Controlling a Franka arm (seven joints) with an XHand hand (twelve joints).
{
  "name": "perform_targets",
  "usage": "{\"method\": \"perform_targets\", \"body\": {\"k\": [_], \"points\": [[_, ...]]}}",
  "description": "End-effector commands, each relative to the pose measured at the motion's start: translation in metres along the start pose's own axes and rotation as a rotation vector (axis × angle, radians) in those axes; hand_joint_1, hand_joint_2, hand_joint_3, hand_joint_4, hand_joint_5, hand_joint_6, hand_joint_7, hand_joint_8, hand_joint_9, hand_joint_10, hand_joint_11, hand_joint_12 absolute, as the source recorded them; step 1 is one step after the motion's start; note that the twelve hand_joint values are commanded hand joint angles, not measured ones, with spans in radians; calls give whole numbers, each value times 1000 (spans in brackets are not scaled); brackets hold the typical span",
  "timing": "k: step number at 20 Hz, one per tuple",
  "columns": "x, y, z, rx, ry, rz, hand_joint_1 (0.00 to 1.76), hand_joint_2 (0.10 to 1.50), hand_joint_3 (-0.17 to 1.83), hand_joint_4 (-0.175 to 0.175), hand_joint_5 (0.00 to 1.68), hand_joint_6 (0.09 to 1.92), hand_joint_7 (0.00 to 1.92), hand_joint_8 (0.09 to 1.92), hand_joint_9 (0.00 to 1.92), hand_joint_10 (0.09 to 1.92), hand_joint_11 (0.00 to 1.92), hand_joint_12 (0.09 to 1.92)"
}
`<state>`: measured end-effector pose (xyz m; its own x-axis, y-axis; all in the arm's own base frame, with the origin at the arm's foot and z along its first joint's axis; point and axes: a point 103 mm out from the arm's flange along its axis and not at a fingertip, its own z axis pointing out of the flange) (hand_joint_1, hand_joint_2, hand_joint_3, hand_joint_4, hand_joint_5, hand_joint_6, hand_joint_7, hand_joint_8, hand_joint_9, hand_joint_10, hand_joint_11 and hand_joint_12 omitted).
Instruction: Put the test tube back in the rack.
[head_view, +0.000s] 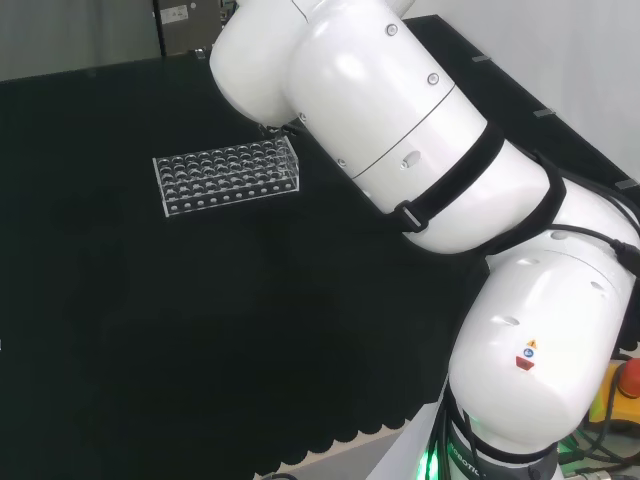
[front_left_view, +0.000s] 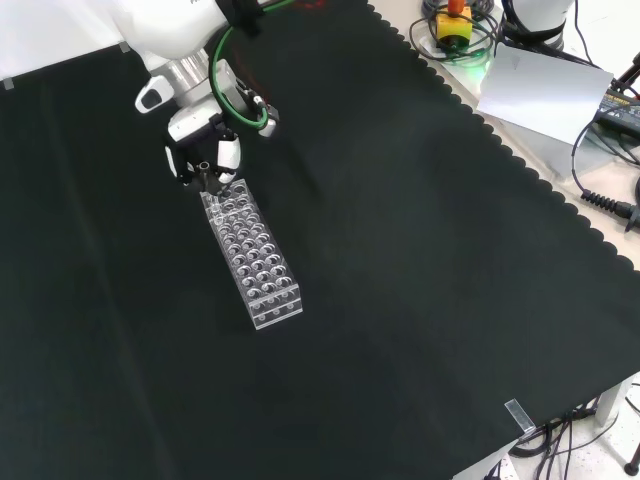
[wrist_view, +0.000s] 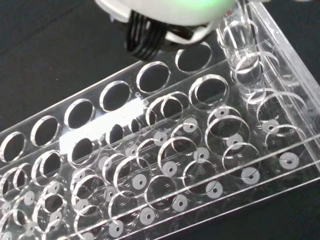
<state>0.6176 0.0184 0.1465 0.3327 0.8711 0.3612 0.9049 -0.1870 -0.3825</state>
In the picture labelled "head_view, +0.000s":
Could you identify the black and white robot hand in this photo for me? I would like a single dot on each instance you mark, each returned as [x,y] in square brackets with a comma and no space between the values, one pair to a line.
[291,130]

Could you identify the clear plastic test tube rack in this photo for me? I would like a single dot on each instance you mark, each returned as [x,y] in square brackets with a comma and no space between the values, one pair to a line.
[225,177]

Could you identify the clear cloth clip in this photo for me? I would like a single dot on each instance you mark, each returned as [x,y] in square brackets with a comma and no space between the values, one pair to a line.
[200,54]
[627,184]
[482,59]
[545,113]

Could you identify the dark equipment cabinet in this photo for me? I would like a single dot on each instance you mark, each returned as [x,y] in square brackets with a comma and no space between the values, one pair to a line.
[192,25]

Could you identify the black bench cloth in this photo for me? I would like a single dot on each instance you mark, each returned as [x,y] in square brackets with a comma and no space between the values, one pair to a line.
[150,300]

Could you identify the yellow emergency stop button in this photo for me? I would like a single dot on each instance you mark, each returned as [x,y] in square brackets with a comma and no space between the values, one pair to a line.
[622,395]

